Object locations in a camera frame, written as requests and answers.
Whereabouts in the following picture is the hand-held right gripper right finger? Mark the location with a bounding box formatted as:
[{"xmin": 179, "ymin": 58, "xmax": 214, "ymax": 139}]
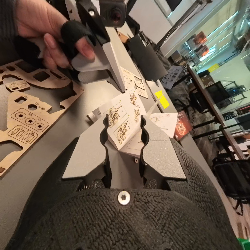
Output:
[{"xmin": 139, "ymin": 115, "xmax": 186, "ymax": 181}]

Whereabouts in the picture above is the orange box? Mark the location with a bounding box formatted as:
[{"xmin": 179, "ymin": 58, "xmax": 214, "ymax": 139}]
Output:
[
  {"xmin": 193, "ymin": 31, "xmax": 207, "ymax": 46},
  {"xmin": 199, "ymin": 45, "xmax": 211, "ymax": 57}
]

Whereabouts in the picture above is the long background table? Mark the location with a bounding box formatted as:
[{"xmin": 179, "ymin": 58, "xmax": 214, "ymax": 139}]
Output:
[{"xmin": 186, "ymin": 63, "xmax": 247, "ymax": 159}]

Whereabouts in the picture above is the yellow paper sheet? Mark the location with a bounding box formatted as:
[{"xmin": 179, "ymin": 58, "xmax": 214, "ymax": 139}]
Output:
[{"xmin": 154, "ymin": 90, "xmax": 170, "ymax": 109}]

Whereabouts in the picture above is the green plastic item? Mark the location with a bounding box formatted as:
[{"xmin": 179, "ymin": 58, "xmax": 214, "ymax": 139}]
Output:
[{"xmin": 236, "ymin": 237, "xmax": 250, "ymax": 250}]

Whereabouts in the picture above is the person's left forearm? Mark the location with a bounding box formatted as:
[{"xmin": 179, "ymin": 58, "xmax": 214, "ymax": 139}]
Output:
[{"xmin": 0, "ymin": 0, "xmax": 20, "ymax": 63}]

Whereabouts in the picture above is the black crate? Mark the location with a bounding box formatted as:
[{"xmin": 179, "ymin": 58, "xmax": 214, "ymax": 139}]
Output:
[{"xmin": 206, "ymin": 80, "xmax": 232, "ymax": 103}]

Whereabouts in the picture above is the person's left hand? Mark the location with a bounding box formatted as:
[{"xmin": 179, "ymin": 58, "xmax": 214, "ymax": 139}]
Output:
[{"xmin": 16, "ymin": 0, "xmax": 96, "ymax": 69}]

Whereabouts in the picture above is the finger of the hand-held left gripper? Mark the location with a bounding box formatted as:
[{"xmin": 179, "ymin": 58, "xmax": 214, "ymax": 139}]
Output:
[{"xmin": 102, "ymin": 42, "xmax": 126, "ymax": 93}]

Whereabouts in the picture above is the small wooden part sheet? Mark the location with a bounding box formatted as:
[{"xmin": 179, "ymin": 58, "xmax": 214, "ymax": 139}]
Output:
[{"xmin": 120, "ymin": 66, "xmax": 149, "ymax": 99}]

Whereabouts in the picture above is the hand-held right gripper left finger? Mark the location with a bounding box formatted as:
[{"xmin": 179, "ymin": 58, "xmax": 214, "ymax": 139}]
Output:
[{"xmin": 62, "ymin": 114, "xmax": 112, "ymax": 189}]

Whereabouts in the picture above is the instruction booklet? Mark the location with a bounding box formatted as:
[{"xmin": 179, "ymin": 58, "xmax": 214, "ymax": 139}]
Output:
[{"xmin": 87, "ymin": 89, "xmax": 147, "ymax": 157}]

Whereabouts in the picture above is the black office chair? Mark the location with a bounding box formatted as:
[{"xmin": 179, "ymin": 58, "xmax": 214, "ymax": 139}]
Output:
[{"xmin": 188, "ymin": 91, "xmax": 210, "ymax": 114}]

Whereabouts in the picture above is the black mesh chair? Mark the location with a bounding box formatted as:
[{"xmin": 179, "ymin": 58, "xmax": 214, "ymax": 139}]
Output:
[{"xmin": 212, "ymin": 155, "xmax": 250, "ymax": 215}]

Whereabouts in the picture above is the black flat box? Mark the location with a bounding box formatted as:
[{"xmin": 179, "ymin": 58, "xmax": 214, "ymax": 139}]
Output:
[{"xmin": 128, "ymin": 31, "xmax": 168, "ymax": 81}]

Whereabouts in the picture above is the large wooden part sheet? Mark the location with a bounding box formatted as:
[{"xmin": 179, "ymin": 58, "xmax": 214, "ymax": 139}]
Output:
[{"xmin": 0, "ymin": 60, "xmax": 84, "ymax": 177}]

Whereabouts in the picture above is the brown cardboard piece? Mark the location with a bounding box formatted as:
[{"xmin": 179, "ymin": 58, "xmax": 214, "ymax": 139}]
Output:
[{"xmin": 117, "ymin": 31, "xmax": 130, "ymax": 43}]

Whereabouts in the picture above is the white printed leaflet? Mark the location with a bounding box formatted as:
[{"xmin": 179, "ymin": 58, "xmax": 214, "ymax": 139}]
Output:
[{"xmin": 148, "ymin": 112, "xmax": 178, "ymax": 138}]

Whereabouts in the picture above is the dark red product box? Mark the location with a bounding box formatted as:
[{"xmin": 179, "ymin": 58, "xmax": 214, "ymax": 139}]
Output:
[{"xmin": 174, "ymin": 111, "xmax": 193, "ymax": 141}]

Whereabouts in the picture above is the grey printed sheet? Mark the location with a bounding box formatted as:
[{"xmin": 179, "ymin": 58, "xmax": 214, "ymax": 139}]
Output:
[{"xmin": 161, "ymin": 65, "xmax": 183, "ymax": 89}]

